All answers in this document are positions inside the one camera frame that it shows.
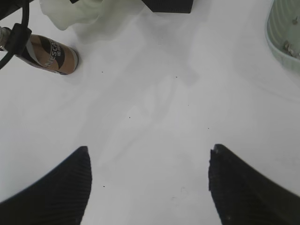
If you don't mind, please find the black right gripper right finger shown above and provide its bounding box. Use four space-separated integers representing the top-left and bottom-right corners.
208 144 300 225

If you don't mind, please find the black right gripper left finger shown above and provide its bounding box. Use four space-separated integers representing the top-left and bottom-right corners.
0 146 92 225

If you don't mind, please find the brown Nescafe coffee bottle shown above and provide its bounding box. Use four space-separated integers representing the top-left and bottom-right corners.
0 27 79 76

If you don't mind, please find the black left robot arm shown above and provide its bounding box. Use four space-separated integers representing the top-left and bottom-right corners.
0 0 33 21

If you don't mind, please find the grey-green plastic basket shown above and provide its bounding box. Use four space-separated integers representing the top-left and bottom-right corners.
265 0 300 75

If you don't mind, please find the translucent green wavy plate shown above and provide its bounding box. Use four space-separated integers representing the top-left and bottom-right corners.
39 0 144 30

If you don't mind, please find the black square pen holder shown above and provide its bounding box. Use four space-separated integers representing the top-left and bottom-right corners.
142 0 194 14

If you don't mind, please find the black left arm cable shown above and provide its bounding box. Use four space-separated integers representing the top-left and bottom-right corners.
0 0 33 70

